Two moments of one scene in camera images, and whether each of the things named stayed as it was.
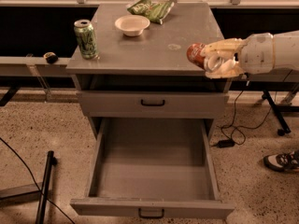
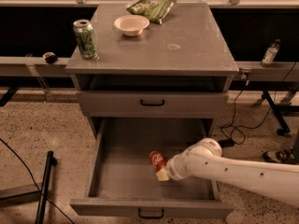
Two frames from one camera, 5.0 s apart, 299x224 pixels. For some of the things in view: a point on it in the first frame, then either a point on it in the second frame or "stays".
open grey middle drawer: x=152 y=164 stays
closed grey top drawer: x=156 y=104 stays
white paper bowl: x=132 y=25 stays
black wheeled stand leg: x=278 y=110 stays
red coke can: x=194 y=53 to x=157 y=161
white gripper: x=257 y=53 to x=172 y=170
